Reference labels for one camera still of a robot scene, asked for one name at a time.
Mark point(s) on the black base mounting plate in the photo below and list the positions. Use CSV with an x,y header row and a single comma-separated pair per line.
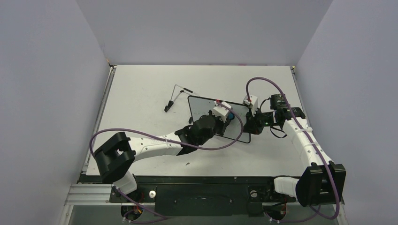
x,y
260,195

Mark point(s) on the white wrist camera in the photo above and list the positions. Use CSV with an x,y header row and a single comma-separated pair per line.
x,y
252,103
221,110

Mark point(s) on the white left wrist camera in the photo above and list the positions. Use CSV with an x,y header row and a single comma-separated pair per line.
x,y
221,110

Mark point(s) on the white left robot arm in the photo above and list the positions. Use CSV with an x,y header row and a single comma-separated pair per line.
x,y
116,155

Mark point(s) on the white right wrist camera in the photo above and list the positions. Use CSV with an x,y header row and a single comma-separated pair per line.
x,y
252,103

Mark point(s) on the wire whiteboard stand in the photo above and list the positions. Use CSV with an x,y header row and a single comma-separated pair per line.
x,y
177,91

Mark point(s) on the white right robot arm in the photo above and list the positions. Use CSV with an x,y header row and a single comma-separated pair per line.
x,y
322,181

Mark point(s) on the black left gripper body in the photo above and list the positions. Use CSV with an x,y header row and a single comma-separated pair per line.
x,y
218,129

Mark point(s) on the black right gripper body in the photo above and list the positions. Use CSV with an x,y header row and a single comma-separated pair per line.
x,y
253,121

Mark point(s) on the black framed whiteboard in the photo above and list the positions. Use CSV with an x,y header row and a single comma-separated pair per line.
x,y
202,106

